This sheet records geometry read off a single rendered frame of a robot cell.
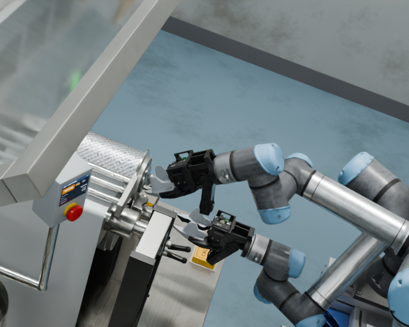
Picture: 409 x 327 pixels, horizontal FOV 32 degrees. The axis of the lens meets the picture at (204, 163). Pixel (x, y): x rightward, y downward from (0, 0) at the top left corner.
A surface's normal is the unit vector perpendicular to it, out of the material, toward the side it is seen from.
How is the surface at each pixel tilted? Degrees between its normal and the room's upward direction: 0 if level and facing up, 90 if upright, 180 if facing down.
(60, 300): 90
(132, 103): 0
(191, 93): 0
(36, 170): 50
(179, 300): 0
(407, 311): 83
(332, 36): 90
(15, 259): 90
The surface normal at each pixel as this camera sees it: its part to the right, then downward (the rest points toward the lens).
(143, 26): 0.88, -0.18
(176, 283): 0.27, -0.73
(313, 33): -0.23, 0.58
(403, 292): -0.48, 0.34
